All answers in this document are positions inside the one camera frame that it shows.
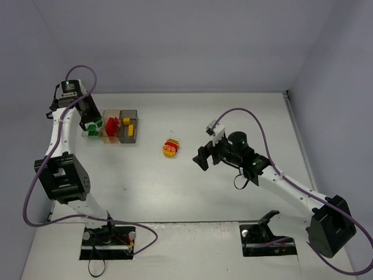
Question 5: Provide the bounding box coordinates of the green number two lego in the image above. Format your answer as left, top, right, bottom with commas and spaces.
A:
87, 124, 97, 132

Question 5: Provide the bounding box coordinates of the red long lego brick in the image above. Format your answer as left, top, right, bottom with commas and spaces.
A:
105, 117, 119, 137

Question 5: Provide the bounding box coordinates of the yellow long lego brick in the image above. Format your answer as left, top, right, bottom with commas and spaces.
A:
127, 124, 135, 137

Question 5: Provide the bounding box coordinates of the red curved lego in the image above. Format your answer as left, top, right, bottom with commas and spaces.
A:
164, 142, 179, 152

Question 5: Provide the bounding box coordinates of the yellow butterfly print lego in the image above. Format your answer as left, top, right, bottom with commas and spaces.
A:
163, 146, 177, 158

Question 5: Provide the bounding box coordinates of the yellow striped curved lego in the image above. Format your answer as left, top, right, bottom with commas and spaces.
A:
167, 138, 180, 147

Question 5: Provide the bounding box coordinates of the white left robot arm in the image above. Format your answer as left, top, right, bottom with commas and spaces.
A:
34, 79, 114, 246

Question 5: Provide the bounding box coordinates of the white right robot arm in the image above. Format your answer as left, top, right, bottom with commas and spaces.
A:
193, 131, 356, 258

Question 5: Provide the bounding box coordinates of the clear plastic container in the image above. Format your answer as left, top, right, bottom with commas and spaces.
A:
81, 118, 104, 144

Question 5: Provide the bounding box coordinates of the tan plastic container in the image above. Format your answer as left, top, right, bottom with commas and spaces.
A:
100, 109, 120, 144

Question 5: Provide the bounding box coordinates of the grey plastic container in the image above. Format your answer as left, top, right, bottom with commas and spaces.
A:
117, 110, 139, 144

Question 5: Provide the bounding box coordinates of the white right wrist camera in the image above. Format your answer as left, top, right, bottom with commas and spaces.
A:
206, 120, 225, 146

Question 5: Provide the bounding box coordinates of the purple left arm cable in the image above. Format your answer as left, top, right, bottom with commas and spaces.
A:
22, 64, 159, 256

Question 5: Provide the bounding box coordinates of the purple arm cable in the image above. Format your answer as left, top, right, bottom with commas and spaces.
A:
22, 64, 159, 256
211, 108, 373, 277

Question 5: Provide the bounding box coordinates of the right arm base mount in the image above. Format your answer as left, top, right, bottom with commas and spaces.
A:
239, 211, 297, 257

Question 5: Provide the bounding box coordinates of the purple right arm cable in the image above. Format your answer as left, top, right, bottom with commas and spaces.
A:
211, 108, 373, 277

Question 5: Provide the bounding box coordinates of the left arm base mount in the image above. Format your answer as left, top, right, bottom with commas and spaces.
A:
79, 225, 136, 260

